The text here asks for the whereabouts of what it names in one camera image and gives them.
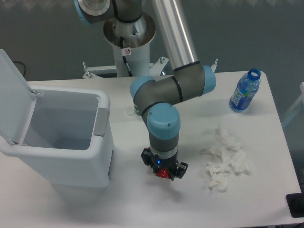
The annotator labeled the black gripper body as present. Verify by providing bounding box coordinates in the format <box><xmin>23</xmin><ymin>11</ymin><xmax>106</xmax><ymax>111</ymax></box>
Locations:
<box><xmin>152</xmin><ymin>150</ymin><xmax>178</xmax><ymax>172</ymax></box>

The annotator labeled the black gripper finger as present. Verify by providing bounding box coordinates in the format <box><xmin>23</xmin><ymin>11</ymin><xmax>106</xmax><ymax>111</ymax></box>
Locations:
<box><xmin>141</xmin><ymin>148</ymin><xmax>154</xmax><ymax>168</ymax></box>
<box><xmin>170</xmin><ymin>162</ymin><xmax>189</xmax><ymax>181</ymax></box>

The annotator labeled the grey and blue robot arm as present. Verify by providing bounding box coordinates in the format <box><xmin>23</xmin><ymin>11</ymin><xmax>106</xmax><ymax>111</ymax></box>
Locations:
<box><xmin>74</xmin><ymin>0</ymin><xmax>216</xmax><ymax>180</ymax></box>

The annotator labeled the clear plastic water bottle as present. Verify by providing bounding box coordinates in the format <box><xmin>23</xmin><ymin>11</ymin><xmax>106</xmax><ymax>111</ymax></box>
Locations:
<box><xmin>133</xmin><ymin>103</ymin><xmax>142</xmax><ymax>116</ymax></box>

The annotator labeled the white bottle cap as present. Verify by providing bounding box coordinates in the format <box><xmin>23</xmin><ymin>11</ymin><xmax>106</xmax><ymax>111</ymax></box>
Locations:
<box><xmin>126</xmin><ymin>108</ymin><xmax>135</xmax><ymax>116</ymax></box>

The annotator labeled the crumpled white tissue pile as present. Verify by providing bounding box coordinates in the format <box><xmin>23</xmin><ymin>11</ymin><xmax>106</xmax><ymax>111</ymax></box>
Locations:
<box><xmin>200</xmin><ymin>125</ymin><xmax>251</xmax><ymax>192</ymax></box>

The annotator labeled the white trash bin with lid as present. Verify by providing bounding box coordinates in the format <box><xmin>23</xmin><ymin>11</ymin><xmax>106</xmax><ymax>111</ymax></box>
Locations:
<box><xmin>0</xmin><ymin>50</ymin><xmax>114</xmax><ymax>188</ymax></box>

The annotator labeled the blue plastic drink bottle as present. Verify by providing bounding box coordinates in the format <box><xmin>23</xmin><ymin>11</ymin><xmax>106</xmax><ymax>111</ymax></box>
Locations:
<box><xmin>229</xmin><ymin>68</ymin><xmax>261</xmax><ymax>113</ymax></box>

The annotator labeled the black device at table corner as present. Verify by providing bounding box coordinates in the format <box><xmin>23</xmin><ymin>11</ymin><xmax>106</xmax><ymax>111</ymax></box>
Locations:
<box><xmin>286</xmin><ymin>193</ymin><xmax>304</xmax><ymax>218</ymax></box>

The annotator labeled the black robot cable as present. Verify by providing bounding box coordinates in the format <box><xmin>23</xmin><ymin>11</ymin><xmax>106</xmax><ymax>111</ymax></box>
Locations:
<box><xmin>120</xmin><ymin>37</ymin><xmax>133</xmax><ymax>77</ymax></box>

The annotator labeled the white metal base frame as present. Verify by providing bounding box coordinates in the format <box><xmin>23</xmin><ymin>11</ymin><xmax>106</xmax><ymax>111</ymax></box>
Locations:
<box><xmin>82</xmin><ymin>56</ymin><xmax>219</xmax><ymax>79</ymax></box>

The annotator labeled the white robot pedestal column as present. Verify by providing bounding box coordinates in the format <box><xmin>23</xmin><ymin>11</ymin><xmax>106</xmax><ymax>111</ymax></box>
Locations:
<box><xmin>103</xmin><ymin>12</ymin><xmax>156</xmax><ymax>77</ymax></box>

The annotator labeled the white chair frame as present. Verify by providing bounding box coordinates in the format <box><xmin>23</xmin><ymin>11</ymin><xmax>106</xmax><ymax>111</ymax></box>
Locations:
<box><xmin>281</xmin><ymin>82</ymin><xmax>304</xmax><ymax>129</ymax></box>

